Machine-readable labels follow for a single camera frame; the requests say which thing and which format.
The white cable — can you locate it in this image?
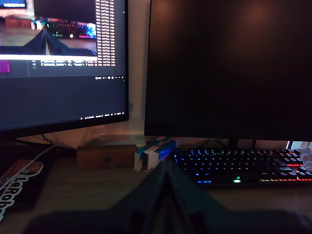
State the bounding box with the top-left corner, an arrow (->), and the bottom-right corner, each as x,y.
0,145 -> 56,181

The white and blue card box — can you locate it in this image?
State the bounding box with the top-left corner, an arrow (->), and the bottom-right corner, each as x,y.
134,137 -> 169,173

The white box with printed picture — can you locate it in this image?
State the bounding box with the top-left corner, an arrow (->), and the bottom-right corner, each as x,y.
143,138 -> 177,172

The large dark computer monitor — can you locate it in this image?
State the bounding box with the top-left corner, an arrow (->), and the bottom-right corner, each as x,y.
144,0 -> 312,150

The backlit black mechanical keyboard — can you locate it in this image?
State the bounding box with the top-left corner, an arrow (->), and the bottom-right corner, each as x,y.
173,147 -> 312,187

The crumpled white tissue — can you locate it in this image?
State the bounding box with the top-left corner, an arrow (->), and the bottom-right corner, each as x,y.
299,146 -> 312,169

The black cable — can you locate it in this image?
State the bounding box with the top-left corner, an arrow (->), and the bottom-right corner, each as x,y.
14,133 -> 54,146

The lit computer monitor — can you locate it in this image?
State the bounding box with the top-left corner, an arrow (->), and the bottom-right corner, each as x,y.
0,0 -> 129,140

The small wooden box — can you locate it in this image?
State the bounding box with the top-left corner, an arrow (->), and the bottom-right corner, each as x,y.
77,144 -> 137,171

